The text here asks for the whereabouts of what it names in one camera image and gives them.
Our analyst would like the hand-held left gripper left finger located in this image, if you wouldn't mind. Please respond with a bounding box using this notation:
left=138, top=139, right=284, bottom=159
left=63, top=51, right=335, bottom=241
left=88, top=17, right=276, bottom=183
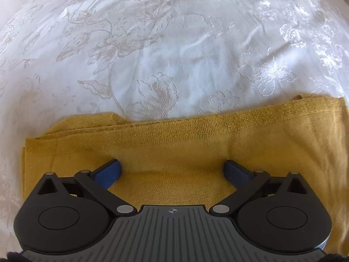
left=36, top=159, right=137, bottom=216

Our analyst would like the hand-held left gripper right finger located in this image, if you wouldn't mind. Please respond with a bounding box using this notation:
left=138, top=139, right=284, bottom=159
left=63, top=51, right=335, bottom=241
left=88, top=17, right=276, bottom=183
left=210, top=160, right=308, bottom=215

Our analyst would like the white floral bedspread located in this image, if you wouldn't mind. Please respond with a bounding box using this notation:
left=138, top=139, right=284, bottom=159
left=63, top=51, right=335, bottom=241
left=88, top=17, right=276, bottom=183
left=0, top=0, right=349, bottom=254

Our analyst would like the mustard yellow knit sweater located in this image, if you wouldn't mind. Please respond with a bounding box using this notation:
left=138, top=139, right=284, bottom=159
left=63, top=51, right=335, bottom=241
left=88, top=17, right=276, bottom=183
left=21, top=94, right=349, bottom=254

